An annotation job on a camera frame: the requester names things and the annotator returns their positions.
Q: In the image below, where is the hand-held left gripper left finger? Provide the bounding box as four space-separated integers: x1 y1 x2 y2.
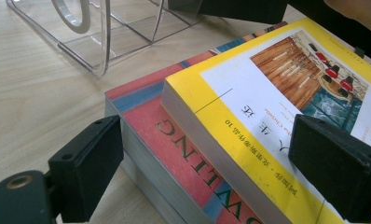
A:
48 115 125 223

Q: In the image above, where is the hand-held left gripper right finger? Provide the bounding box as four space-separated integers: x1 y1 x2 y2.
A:
288 114 371 223

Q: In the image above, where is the red and blue book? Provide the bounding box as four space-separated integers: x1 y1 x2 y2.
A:
103 21 289 224

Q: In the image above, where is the yellow book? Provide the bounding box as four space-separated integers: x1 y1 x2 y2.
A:
160 17 371 224

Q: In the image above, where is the clear acrylic book rack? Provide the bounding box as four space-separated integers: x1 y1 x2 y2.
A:
6 0 203 77

